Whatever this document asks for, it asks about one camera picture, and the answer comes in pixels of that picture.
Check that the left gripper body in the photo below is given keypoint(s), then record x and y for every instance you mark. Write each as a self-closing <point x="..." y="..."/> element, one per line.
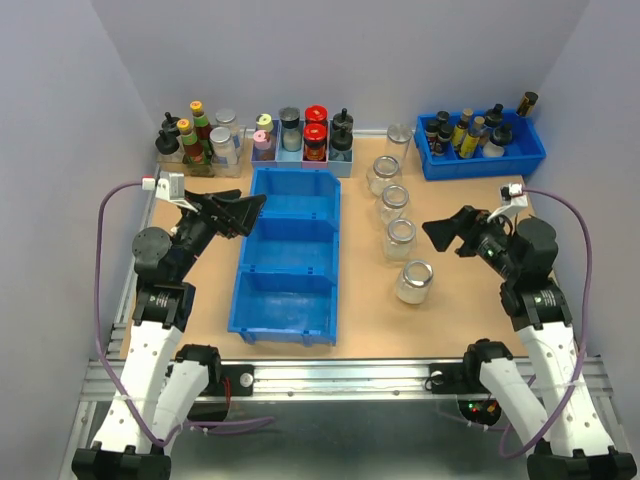
<point x="197" y="229"/>

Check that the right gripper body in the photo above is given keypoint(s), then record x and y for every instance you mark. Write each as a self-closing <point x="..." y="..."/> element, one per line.
<point x="494" y="249"/>

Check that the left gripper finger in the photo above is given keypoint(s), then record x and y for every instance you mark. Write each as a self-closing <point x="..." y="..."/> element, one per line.
<point x="240" y="215"/>
<point x="221" y="196"/>

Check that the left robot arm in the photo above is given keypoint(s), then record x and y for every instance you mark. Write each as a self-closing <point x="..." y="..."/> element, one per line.
<point x="160" y="380"/>

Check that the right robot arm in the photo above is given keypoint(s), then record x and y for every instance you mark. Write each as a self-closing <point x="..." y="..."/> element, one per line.
<point x="554" y="417"/>

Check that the clear plastic organizer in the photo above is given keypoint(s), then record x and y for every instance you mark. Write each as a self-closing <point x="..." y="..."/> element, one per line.
<point x="213" y="170"/>

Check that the front silver-lid jar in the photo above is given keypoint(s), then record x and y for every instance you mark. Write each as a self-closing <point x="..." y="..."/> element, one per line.
<point x="223" y="145"/>

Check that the silver-lid jar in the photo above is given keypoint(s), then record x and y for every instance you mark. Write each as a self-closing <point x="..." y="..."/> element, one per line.
<point x="223" y="145"/>
<point x="226" y="117"/>

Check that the front yellow-cap sauce bottle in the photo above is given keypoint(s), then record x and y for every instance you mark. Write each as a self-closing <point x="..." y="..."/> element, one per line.
<point x="197" y="162"/>

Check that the yellow-cap sauce bottle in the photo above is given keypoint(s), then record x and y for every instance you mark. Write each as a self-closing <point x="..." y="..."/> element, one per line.
<point x="197" y="162"/>
<point x="202" y="126"/>

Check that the pink-cap spice bottle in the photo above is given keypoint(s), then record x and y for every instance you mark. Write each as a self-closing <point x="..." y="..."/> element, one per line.
<point x="264" y="149"/>

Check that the rear yellow-cap sauce bottle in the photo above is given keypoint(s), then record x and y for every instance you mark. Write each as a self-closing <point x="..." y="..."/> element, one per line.
<point x="202" y="126"/>

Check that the rear silver-lid jar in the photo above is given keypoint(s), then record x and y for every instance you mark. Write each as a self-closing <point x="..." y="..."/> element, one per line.
<point x="226" y="117"/>

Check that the front black dispenser bottle left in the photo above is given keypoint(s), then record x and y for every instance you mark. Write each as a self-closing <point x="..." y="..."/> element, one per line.
<point x="168" y="148"/>

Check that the black dispenser bottle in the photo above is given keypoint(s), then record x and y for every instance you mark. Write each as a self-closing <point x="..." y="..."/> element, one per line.
<point x="342" y="120"/>
<point x="169" y="124"/>
<point x="168" y="148"/>
<point x="340" y="148"/>

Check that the yellow-cap spice bottle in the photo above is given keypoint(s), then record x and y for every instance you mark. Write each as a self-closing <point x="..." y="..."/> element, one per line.
<point x="264" y="122"/>

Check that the yellow label bottle front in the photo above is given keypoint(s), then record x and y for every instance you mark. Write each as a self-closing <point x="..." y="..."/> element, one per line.
<point x="472" y="137"/>

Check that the yellow label bottle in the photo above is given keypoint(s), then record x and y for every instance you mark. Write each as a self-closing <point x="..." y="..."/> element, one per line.
<point x="472" y="137"/>
<point x="461" y="128"/>

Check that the large blue divided bin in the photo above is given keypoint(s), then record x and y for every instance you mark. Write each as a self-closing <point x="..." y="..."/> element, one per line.
<point x="287" y="281"/>

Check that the rear black dispenser bottle left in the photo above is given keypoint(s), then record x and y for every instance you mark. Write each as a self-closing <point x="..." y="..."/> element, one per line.
<point x="169" y="124"/>

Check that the yellow label bottle rear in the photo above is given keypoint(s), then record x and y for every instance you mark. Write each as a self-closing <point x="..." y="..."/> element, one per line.
<point x="461" y="128"/>

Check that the black-cap spice jar front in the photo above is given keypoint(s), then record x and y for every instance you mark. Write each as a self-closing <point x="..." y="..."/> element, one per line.
<point x="439" y="132"/>

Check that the black dispenser bottle tray front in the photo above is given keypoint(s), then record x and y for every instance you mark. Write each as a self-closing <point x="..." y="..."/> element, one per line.
<point x="498" y="140"/>

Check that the black dispenser bottle tray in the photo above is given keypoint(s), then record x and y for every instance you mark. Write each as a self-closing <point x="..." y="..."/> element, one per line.
<point x="498" y="140"/>
<point x="494" y="116"/>

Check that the blue tray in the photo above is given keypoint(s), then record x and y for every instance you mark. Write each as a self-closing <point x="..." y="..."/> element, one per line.
<point x="522" y="155"/>

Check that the grey-lid salt shaker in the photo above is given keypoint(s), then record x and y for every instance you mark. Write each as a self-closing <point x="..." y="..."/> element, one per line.
<point x="291" y="136"/>

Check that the front red-lid sauce jar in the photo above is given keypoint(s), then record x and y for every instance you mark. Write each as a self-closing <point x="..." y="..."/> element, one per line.
<point x="315" y="142"/>

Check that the red-lid sauce jar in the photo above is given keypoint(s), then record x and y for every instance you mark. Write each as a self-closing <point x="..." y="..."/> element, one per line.
<point x="316" y="114"/>
<point x="315" y="142"/>

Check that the pastel compartment organizer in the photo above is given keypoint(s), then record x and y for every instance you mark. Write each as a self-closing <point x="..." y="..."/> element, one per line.
<point x="340" y="164"/>

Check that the black dispenser bottle tray rear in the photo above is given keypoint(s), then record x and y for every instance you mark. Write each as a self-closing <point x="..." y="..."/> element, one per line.
<point x="494" y="116"/>

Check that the lidded glass jar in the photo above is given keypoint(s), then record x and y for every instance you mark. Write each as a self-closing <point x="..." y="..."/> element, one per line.
<point x="398" y="137"/>

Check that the rear red-lid sauce jar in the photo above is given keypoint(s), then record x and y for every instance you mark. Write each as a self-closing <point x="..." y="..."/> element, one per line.
<point x="316" y="114"/>

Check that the front black dispenser bottle middle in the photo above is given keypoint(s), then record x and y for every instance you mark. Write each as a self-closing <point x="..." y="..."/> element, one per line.
<point x="340" y="148"/>

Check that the rear black dispenser bottle middle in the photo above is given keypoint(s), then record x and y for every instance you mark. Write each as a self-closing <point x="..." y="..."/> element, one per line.
<point x="342" y="120"/>

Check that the dark bottle gold band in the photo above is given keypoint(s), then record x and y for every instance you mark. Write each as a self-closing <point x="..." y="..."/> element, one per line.
<point x="527" y="104"/>

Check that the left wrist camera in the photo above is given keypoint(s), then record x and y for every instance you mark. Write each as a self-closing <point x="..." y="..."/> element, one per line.
<point x="168" y="187"/>

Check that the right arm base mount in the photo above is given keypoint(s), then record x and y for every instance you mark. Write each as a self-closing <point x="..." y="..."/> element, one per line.
<point x="463" y="378"/>

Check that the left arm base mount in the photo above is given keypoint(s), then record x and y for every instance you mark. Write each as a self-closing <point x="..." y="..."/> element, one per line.
<point x="224" y="380"/>

